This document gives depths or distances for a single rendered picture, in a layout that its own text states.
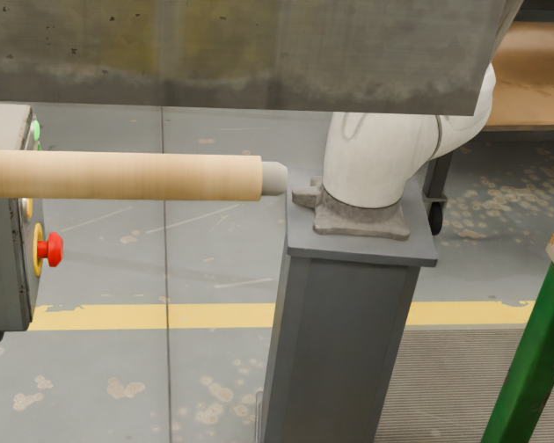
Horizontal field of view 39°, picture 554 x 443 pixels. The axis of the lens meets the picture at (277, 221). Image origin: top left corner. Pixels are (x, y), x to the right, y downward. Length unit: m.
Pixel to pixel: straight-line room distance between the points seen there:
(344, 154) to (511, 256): 1.46
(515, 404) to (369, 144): 0.49
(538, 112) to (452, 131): 1.26
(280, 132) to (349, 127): 1.84
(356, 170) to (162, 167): 0.89
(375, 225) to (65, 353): 1.03
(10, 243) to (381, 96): 0.54
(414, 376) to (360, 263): 0.81
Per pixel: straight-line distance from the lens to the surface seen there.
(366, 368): 1.64
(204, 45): 0.33
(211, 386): 2.10
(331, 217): 1.46
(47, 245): 0.92
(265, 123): 3.26
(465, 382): 2.25
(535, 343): 1.24
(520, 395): 1.31
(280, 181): 0.55
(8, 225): 0.82
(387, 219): 1.48
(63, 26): 0.33
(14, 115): 0.90
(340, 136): 1.40
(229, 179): 0.54
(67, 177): 0.54
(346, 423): 1.76
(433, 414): 2.14
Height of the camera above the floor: 1.55
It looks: 35 degrees down
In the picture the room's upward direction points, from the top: 7 degrees clockwise
